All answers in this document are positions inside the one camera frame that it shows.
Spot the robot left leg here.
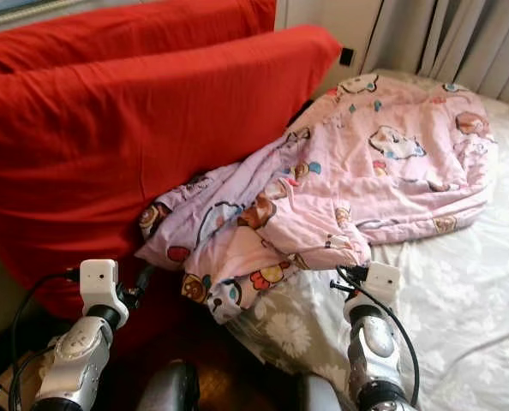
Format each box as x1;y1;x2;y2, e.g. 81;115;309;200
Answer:
143;360;200;411

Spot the pink cartoon print blanket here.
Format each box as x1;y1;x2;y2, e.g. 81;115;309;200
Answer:
136;73;500;325

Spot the grey curtain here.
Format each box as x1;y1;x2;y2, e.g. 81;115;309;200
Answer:
362;0;509;108

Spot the robot right leg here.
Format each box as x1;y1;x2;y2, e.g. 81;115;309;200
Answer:
296;372;345;411

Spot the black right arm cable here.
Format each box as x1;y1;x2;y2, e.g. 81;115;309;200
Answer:
330;265;422;408

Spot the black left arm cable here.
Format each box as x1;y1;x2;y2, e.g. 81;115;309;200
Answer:
10;270;84;411

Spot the beige floral bedsheet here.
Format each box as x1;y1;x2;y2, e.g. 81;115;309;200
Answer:
225;68;509;411

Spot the large red cushion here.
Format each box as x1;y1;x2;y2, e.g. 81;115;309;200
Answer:
0;24;343;322
0;0;278;76

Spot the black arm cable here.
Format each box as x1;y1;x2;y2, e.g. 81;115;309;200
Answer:
330;265;422;408
10;270;84;411

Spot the robot leg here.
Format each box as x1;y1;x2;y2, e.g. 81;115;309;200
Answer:
296;372;345;411
143;360;200;411

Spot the brown cardboard piece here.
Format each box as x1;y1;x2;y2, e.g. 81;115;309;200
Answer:
0;368;33;411

